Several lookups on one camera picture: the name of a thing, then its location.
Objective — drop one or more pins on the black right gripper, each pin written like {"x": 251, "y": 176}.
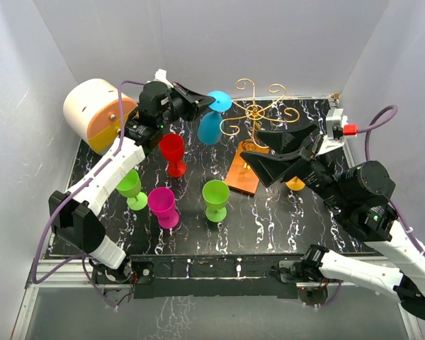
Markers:
{"x": 270, "y": 166}

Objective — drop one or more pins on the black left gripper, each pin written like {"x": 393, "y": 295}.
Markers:
{"x": 190, "y": 100}

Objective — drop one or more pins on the blue wine glass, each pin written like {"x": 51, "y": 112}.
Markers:
{"x": 209, "y": 132}

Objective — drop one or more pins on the green wine glass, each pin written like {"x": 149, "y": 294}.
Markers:
{"x": 216, "y": 195}
{"x": 130, "y": 187}

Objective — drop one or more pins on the pink wine glass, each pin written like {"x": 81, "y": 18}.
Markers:
{"x": 162, "y": 203}

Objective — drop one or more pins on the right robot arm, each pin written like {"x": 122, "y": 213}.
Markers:
{"x": 360, "y": 199}

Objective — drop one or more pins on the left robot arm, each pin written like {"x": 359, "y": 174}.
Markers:
{"x": 123, "y": 131}

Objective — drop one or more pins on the orange wine glass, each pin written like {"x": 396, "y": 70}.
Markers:
{"x": 295, "y": 184}

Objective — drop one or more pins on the wooden rack base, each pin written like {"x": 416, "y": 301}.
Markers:
{"x": 240, "y": 177}

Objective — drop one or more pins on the red wine glass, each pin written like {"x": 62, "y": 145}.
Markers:
{"x": 172, "y": 149}

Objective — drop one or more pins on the white drum with coloured lid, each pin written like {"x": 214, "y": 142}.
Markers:
{"x": 91, "y": 109}

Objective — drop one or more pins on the gold wire glass rack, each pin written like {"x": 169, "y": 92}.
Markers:
{"x": 256, "y": 113}

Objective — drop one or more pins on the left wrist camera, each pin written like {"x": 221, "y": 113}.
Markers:
{"x": 160, "y": 75}

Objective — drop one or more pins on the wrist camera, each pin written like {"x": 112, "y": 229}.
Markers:
{"x": 160, "y": 75}
{"x": 338, "y": 128}

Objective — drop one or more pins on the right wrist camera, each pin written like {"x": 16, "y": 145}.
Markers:
{"x": 338, "y": 128}

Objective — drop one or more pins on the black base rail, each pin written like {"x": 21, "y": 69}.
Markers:
{"x": 230, "y": 275}

